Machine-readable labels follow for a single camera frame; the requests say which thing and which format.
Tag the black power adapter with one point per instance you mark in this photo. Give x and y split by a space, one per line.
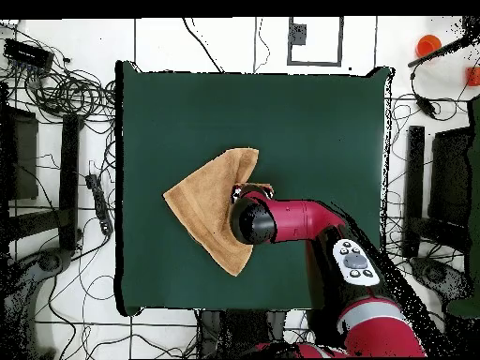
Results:
426 107

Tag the black upright bar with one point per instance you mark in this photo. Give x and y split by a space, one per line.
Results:
69 180
414 187

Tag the black electronics box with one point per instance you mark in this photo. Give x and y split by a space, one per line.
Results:
28 54

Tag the grey square frame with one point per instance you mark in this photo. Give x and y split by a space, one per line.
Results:
315 63

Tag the black rod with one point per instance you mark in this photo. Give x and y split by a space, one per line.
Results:
435 54

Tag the black flat panel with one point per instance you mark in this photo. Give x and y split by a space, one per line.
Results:
450 176
22 157

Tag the orange block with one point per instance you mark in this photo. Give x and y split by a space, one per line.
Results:
473 77

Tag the grey chair base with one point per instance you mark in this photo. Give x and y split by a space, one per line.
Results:
435 275
48 262

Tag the black power strip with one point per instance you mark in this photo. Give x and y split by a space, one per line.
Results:
100 204

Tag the orange cup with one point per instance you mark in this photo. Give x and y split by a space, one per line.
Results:
427 45

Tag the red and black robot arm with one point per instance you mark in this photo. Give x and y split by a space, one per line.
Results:
300 221

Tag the tan terry towel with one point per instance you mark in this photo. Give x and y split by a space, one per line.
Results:
202 202

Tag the dark green table cloth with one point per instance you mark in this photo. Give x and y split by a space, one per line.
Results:
318 131

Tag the dark green cloth piece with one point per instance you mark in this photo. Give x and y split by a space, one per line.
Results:
474 187

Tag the dark grey square block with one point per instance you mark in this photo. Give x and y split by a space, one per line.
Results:
297 34

